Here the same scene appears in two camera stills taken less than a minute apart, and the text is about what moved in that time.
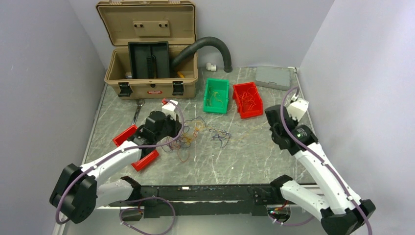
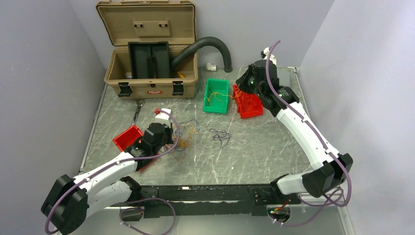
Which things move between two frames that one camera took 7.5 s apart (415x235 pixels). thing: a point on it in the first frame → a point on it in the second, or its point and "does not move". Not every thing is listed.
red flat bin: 124,136 does not move
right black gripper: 290,116 → 241,82
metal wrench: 140,103 does not move
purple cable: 223,136 does not move
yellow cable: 198,127 → 208,98
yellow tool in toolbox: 180,75 does not move
